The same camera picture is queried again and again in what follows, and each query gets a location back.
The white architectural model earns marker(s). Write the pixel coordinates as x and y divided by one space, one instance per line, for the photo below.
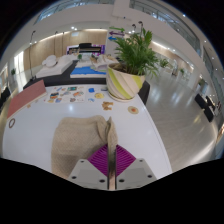
53 68

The distant green potted plant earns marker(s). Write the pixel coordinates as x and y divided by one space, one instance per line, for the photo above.
13 71
164 62

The thin black lamp pole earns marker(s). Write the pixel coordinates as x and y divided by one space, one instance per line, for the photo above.
133 26
140 25

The black floor lamp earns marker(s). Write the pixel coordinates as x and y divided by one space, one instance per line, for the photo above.
30 56

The group of black chairs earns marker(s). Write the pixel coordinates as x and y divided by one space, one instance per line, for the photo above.
205 106
4 96

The round tan sticker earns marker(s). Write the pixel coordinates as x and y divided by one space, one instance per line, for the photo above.
133 110

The model on blue base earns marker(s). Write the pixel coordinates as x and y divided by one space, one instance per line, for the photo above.
85 71

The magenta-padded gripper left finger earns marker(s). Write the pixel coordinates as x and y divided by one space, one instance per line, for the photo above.
90 171

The plant in striped pot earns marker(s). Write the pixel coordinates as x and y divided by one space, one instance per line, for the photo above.
123 83

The black piano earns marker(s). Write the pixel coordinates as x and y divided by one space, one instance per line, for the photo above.
88 46

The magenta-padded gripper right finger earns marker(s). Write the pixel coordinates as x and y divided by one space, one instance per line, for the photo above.
133 171

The small yellow sticker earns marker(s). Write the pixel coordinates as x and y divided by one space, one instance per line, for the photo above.
99 95

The black low display platform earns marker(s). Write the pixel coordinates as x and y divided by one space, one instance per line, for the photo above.
60 80

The beige knitted towel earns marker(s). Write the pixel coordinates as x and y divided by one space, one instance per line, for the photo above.
76 140

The small blue sticker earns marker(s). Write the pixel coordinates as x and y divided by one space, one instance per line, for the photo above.
91 90

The sign with coloured arrows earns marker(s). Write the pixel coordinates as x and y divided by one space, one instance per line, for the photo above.
116 33

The purple display screen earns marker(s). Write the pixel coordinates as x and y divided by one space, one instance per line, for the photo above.
70 50

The colourful printed sheet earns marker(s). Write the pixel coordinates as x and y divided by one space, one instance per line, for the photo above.
65 95

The orange-brown cutout sticker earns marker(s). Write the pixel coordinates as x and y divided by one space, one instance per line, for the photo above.
107 105

